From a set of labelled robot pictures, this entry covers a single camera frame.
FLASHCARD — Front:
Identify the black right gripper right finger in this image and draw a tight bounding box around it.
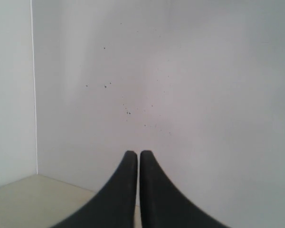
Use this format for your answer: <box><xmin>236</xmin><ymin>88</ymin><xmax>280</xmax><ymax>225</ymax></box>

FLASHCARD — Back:
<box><xmin>139</xmin><ymin>151</ymin><xmax>225</xmax><ymax>228</ymax></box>

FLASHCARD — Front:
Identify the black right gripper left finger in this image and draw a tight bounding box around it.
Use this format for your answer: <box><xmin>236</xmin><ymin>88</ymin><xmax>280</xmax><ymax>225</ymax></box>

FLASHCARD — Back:
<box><xmin>53</xmin><ymin>151</ymin><xmax>138</xmax><ymax>228</ymax></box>

